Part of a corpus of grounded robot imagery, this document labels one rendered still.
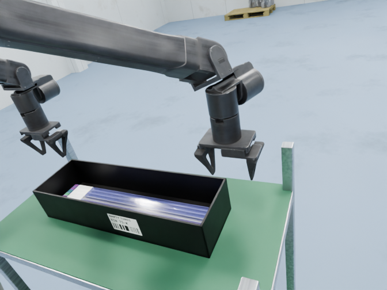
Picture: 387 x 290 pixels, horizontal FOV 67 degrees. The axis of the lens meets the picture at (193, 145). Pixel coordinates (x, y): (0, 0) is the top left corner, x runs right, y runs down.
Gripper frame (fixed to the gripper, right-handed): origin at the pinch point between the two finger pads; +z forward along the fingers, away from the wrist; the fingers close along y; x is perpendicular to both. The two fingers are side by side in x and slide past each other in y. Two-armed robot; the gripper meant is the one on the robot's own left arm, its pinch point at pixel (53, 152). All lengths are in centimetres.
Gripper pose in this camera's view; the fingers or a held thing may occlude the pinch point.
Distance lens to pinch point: 97.4
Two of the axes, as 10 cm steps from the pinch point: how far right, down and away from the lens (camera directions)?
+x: -4.0, 5.4, -7.4
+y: -9.0, -0.6, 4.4
